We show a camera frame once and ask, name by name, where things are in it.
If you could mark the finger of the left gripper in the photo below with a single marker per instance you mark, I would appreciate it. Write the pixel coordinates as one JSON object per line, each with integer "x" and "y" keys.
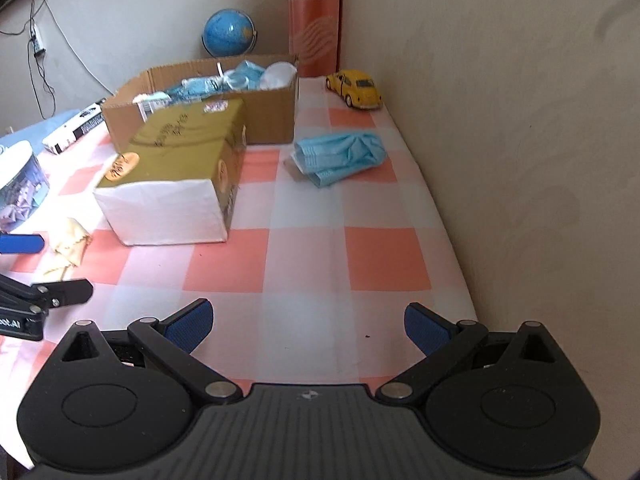
{"x": 61, "y": 294}
{"x": 21, "y": 244}

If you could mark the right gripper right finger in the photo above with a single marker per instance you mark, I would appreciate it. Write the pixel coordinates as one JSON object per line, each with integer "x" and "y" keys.
{"x": 445, "y": 346}

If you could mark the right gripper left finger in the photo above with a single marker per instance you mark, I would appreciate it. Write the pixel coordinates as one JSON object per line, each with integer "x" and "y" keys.
{"x": 167, "y": 345}

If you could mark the blue face mask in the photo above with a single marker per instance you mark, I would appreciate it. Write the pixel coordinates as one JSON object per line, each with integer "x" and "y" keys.
{"x": 326, "y": 160}

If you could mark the crumpled yellow wrapper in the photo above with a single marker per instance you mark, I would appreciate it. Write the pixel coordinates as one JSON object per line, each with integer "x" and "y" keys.
{"x": 69, "y": 243}

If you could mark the round white lidded tin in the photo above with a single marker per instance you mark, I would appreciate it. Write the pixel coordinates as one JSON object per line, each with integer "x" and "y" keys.
{"x": 24, "y": 186}

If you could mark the black white carton box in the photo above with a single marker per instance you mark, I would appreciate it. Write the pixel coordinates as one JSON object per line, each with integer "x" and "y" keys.
{"x": 74, "y": 129}

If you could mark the checkered tablecloth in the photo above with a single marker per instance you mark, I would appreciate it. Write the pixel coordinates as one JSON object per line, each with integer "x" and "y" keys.
{"x": 311, "y": 285}

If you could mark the gold tissue box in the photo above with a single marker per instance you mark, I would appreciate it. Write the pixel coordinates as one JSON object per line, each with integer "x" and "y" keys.
{"x": 176, "y": 181}

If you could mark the open cardboard box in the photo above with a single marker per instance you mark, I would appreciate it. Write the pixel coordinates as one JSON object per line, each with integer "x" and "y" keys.
{"x": 270, "y": 114}

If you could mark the yellow toy car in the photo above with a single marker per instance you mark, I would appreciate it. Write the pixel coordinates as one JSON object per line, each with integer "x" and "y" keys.
{"x": 356, "y": 88}

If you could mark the blue mask in box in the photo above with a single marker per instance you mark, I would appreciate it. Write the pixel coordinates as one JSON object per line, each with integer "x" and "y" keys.
{"x": 245, "y": 76}

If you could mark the white cloth in box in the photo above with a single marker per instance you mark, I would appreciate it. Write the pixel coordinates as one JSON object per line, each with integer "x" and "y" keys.
{"x": 277, "y": 76}

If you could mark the blue desk globe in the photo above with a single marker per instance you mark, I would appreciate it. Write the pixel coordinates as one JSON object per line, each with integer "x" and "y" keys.
{"x": 229, "y": 32}

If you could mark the pink patterned curtain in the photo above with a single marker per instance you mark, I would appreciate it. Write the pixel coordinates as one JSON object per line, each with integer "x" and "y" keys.
{"x": 314, "y": 30}

